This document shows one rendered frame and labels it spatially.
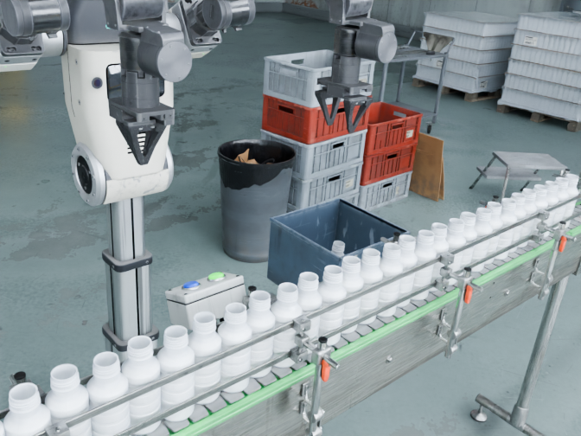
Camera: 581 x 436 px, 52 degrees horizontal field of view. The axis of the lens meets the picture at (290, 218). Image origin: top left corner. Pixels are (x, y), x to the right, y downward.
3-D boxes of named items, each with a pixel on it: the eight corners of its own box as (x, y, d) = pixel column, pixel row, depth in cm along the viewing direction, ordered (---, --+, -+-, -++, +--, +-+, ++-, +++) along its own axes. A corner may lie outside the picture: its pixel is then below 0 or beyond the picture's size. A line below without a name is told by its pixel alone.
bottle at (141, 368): (117, 431, 97) (111, 349, 90) (136, 407, 102) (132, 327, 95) (150, 441, 96) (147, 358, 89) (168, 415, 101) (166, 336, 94)
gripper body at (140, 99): (137, 125, 88) (136, 75, 85) (107, 110, 95) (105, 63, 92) (176, 120, 92) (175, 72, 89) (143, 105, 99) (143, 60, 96)
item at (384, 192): (359, 215, 426) (362, 187, 417) (317, 196, 452) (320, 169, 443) (409, 196, 466) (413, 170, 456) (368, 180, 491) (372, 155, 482)
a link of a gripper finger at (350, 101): (345, 125, 129) (349, 80, 125) (370, 132, 124) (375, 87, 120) (322, 129, 124) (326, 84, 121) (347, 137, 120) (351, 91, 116)
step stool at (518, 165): (522, 189, 498) (534, 142, 480) (557, 221, 443) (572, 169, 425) (468, 188, 493) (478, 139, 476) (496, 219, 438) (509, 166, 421)
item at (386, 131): (367, 157, 408) (372, 125, 398) (324, 140, 434) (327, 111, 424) (419, 142, 447) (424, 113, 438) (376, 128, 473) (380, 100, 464)
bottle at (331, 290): (315, 327, 127) (322, 259, 120) (342, 334, 126) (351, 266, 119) (307, 343, 122) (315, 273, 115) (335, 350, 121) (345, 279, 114)
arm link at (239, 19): (219, 1, 148) (201, 3, 145) (241, -17, 140) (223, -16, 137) (232, 36, 149) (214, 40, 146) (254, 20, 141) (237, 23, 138)
